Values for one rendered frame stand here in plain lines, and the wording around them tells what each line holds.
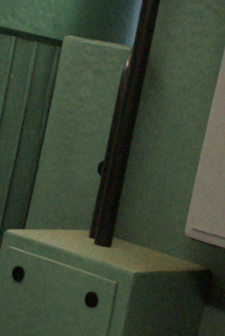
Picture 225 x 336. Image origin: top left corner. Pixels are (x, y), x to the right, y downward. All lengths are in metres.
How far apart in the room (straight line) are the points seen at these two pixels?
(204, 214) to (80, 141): 0.19
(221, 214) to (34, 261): 0.11
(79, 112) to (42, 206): 0.07
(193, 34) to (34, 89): 0.17
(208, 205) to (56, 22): 0.26
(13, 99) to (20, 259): 0.20
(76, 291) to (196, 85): 0.14
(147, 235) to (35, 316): 0.09
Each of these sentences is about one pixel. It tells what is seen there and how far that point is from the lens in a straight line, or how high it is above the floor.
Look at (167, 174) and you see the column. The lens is 0.57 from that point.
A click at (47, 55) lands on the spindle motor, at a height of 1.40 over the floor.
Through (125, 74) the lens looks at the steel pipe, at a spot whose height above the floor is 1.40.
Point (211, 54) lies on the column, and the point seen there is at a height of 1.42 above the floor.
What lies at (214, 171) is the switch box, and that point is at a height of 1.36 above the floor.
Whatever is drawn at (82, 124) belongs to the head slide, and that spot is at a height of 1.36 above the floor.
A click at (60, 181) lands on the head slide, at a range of 0.67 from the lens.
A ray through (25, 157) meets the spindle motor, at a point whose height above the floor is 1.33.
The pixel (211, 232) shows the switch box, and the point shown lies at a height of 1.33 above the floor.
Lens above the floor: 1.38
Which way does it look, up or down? 3 degrees down
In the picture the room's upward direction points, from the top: 12 degrees clockwise
